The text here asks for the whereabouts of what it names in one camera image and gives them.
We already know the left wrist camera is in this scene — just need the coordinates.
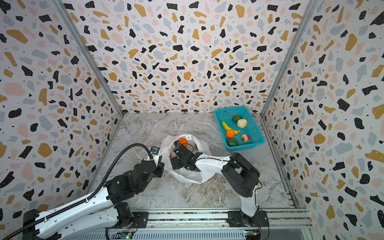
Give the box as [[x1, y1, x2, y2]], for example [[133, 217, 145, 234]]
[[150, 146, 161, 156]]

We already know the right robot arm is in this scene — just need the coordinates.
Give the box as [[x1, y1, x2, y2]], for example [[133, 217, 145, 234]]
[[170, 141, 261, 227]]

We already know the pale white fruit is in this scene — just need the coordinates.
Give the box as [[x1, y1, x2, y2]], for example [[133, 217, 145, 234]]
[[237, 119, 248, 129]]

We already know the yellow banana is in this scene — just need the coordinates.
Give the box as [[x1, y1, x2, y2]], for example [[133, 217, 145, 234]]
[[222, 121, 240, 135]]

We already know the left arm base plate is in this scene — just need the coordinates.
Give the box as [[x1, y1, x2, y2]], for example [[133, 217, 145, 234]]
[[110, 212, 149, 229]]

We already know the green mango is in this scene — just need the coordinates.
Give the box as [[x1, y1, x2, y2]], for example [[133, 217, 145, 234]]
[[226, 138, 239, 147]]

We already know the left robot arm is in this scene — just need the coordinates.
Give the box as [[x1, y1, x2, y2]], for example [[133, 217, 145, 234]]
[[22, 156, 165, 240]]

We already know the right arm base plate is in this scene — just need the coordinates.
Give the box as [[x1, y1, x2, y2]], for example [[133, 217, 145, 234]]
[[227, 210, 270, 228]]

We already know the right aluminium corner post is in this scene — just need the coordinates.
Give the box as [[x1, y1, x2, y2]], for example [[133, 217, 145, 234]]
[[261, 0, 319, 119]]

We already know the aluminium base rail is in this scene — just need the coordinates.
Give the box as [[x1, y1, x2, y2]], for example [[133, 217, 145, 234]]
[[67, 209, 317, 240]]

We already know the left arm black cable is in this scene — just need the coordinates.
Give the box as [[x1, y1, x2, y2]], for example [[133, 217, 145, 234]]
[[0, 143, 154, 240]]

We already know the green round fruit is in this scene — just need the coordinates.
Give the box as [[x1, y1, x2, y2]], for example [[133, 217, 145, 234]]
[[232, 115, 242, 124]]

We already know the small orange tangerine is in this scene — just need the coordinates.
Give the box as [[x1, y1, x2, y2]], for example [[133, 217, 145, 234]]
[[226, 130, 236, 138]]

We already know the aluminium corner post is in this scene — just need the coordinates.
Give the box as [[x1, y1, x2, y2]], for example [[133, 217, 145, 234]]
[[261, 0, 319, 119], [51, 1, 124, 118]]

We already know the teal plastic basket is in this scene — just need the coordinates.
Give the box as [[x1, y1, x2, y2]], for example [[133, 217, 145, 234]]
[[214, 107, 265, 152]]

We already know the white plastic bag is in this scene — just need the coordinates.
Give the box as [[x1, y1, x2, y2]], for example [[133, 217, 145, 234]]
[[160, 134, 215, 184]]

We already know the red apple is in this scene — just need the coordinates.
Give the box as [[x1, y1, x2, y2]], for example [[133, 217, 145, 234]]
[[241, 134, 251, 143]]

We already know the orange fruit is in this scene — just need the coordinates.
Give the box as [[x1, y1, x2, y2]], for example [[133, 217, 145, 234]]
[[178, 138, 189, 147]]

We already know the left aluminium corner post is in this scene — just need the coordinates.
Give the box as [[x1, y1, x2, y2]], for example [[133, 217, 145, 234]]
[[51, 1, 124, 118]]

